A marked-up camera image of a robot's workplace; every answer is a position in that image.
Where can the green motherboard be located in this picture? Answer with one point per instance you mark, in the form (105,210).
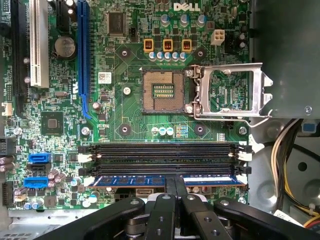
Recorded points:
(135,125)

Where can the long black expansion slot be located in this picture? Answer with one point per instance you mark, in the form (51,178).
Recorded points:
(19,50)

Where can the white expansion slot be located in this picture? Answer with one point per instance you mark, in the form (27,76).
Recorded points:
(38,37)

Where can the RAM slot white clips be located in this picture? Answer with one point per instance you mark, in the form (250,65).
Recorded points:
(162,157)
(88,181)

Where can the blue SATA port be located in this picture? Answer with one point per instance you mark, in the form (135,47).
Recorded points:
(36,182)
(40,158)

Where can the white four-pin power socket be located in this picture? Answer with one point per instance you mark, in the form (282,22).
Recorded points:
(217,37)

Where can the orange-framed choke coil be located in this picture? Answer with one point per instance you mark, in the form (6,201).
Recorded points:
(148,45)
(186,45)
(167,45)

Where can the blue expansion slot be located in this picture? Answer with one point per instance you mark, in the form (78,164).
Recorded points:
(83,50)

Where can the short black expansion slot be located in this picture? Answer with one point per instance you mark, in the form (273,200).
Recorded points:
(62,15)

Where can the CPU socket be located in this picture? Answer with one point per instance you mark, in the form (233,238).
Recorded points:
(163,91)

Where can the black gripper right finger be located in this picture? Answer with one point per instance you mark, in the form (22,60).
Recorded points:
(197,217)

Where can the black chipset chip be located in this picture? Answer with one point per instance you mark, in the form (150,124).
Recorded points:
(52,123)

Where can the grey power supply unit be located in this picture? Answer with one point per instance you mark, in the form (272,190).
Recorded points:
(287,50)

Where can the silver coin battery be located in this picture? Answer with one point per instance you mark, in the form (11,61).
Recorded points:
(65,47)

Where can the black square controller chip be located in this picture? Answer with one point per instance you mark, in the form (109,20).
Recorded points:
(116,23)

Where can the black SATA port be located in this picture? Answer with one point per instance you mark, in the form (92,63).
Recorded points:
(37,170)

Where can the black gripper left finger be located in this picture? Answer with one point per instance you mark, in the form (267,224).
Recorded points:
(162,220)

